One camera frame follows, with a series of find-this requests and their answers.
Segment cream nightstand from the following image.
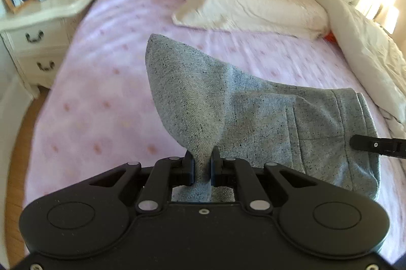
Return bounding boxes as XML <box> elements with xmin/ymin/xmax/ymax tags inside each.
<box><xmin>0</xmin><ymin>0</ymin><xmax>104</xmax><ymax>100</ymax></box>

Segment pink patterned blanket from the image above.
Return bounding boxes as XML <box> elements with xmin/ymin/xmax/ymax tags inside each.
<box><xmin>24</xmin><ymin>0</ymin><xmax>406</xmax><ymax>220</ymax></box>

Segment cream duvet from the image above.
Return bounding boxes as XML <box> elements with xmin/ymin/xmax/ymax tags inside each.
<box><xmin>312</xmin><ymin>0</ymin><xmax>406</xmax><ymax>131</ymax></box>

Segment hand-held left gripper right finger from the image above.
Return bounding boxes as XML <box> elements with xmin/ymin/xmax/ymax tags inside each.
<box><xmin>210</xmin><ymin>146</ymin><xmax>318</xmax><ymax>215</ymax></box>

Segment grey pants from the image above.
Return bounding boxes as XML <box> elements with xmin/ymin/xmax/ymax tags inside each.
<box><xmin>145</xmin><ymin>33</ymin><xmax>382</xmax><ymax>203</ymax></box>

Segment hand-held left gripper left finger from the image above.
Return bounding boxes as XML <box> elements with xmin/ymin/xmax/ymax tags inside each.
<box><xmin>89</xmin><ymin>150</ymin><xmax>195</xmax><ymax>215</ymax></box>

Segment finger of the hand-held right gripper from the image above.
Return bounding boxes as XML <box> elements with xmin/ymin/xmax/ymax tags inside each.
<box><xmin>350</xmin><ymin>134</ymin><xmax>406</xmax><ymax>160</ymax></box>

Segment cream pillow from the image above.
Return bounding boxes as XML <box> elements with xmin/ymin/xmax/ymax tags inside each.
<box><xmin>171</xmin><ymin>0</ymin><xmax>329</xmax><ymax>41</ymax></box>

